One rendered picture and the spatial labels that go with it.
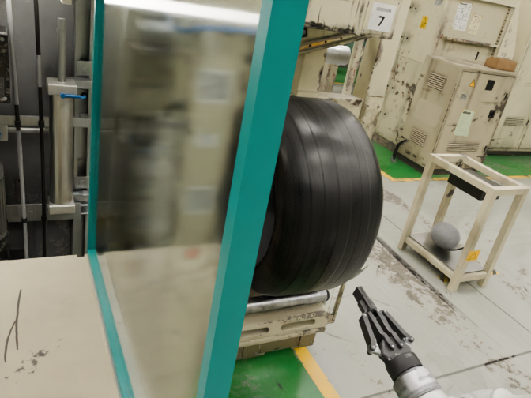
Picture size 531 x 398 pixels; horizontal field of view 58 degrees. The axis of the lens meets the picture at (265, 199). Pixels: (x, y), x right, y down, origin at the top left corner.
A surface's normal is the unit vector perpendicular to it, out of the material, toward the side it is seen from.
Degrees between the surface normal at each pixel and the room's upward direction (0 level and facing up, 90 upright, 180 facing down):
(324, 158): 45
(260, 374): 0
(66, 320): 0
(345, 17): 90
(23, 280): 0
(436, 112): 90
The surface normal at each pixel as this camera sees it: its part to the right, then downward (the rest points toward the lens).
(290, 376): 0.18, -0.89
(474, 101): 0.42, 0.46
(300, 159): -0.29, -0.21
